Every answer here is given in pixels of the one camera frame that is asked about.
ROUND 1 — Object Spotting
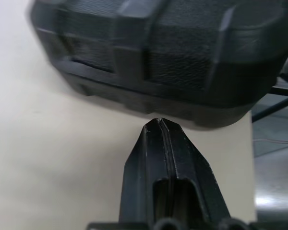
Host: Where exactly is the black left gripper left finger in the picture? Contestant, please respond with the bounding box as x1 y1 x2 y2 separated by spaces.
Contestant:
118 118 171 222

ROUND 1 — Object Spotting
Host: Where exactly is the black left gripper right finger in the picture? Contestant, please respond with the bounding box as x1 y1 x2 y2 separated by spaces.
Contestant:
160 119 231 221

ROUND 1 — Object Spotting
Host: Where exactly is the black plastic tool case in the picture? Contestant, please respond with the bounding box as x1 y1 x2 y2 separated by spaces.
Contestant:
25 0 288 132

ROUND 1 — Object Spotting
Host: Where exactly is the black metal frame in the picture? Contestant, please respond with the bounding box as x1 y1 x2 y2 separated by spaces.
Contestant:
251 79 288 123

